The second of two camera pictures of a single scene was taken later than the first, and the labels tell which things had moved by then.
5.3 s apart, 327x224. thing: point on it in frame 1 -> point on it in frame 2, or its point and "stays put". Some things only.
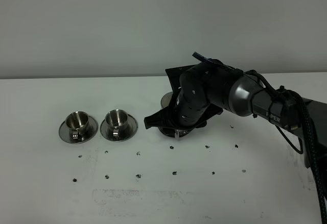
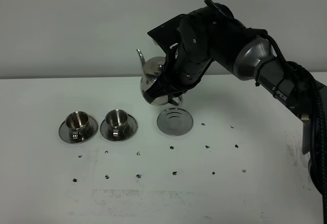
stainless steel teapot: [176, 133] -> [153, 67]
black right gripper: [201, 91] -> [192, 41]
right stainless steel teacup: [116, 121] stays put
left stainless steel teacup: [77, 123] stays put
